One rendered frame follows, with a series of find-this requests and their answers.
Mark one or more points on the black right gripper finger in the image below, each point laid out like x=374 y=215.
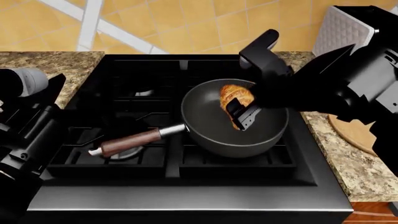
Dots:
x=244 y=116
x=252 y=86

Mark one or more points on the golden brown croissant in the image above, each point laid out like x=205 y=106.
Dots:
x=237 y=92

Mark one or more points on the black cast iron grate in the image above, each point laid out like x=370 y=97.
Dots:
x=236 y=163
x=124 y=112

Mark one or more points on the black gas cooktop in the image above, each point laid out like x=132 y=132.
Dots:
x=186 y=191

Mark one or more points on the round wooden cutting board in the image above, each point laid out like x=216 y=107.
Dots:
x=351 y=133

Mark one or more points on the silver gas burner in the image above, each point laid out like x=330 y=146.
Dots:
x=124 y=156
x=144 y=92

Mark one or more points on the brown wooden cabinet front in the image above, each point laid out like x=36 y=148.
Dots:
x=376 y=213

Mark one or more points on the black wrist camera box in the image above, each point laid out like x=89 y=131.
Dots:
x=256 y=49

